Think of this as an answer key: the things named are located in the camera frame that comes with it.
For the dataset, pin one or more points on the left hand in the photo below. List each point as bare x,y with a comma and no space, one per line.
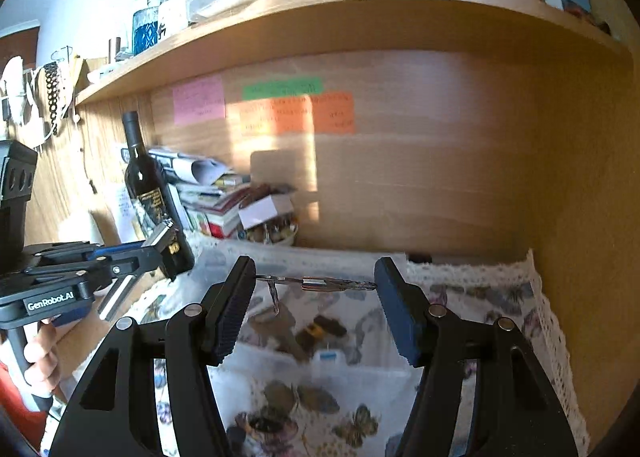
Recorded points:
44,371

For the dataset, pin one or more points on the wooden shelf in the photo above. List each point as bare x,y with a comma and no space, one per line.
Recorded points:
523,30

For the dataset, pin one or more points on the stack of books and papers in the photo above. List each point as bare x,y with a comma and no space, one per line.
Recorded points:
204,192

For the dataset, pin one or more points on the white tag with blue label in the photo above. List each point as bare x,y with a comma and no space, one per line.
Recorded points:
328,363

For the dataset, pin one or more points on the clear plastic storage box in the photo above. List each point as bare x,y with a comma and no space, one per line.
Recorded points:
272,405

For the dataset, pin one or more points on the butterfly print tablecloth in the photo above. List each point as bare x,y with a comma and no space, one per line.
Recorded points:
482,293

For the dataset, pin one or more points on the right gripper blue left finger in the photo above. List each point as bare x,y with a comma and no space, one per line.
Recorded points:
227,304

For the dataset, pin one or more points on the orange paper note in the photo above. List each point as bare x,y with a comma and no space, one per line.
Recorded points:
327,113

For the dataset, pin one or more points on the black yellow usb stick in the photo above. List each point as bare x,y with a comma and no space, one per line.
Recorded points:
318,330

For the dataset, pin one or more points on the dark wine bottle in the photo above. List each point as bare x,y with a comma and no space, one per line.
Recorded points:
148,193

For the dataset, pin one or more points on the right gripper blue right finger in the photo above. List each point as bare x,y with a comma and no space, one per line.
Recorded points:
405,307

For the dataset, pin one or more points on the pink paper note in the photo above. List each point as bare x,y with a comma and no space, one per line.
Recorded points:
199,100

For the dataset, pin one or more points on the keys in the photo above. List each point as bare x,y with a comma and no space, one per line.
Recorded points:
284,305

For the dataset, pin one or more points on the green paper note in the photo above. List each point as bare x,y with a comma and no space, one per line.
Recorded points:
306,85

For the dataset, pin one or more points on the blue patterned jar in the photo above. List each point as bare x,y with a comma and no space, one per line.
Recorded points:
145,27

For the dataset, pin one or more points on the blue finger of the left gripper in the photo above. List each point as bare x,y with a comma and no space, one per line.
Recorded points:
96,251
126,270

